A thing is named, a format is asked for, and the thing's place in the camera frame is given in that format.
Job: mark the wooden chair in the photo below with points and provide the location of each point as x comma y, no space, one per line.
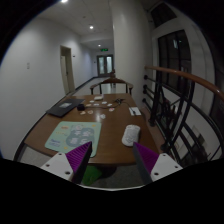
127,85

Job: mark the white notepad with pen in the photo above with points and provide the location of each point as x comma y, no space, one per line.
134,111

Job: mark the light green mouse pad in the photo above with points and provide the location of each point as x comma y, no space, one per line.
70,135

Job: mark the wooden handrail with black railing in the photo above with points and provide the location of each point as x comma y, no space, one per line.
170,109

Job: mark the white computer mouse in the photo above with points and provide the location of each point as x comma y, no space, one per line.
131,135

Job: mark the black laptop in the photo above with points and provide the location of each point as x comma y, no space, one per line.
62,108

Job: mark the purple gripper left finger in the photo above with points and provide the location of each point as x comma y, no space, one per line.
70,166

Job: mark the white box on table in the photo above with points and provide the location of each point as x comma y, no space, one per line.
98,98

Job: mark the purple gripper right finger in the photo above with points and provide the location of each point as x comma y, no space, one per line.
153,166

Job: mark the wooden side door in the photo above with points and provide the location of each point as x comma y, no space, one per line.
66,69

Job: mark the small black box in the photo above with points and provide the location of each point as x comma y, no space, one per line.
81,107

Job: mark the double glass door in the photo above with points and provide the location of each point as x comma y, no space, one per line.
105,64

